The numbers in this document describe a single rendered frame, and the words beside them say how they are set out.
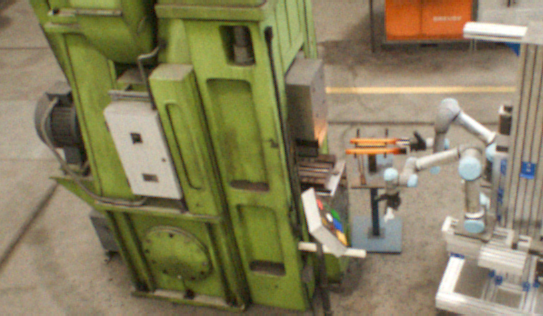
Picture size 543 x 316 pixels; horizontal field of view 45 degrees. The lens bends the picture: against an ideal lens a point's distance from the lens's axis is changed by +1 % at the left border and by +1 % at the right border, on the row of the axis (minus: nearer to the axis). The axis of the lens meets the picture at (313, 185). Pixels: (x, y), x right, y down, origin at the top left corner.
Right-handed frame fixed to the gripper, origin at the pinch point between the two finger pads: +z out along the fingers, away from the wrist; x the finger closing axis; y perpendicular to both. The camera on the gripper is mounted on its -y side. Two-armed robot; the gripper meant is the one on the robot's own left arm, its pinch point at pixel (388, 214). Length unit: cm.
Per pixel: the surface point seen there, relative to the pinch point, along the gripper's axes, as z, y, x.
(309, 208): -24, -37, -34
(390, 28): 68, -127, 365
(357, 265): 93, -40, 32
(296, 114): -62, -58, 5
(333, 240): -13.0, -18.1, -43.4
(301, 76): -83, -57, 14
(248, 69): -106, -68, -22
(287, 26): -111, -65, 20
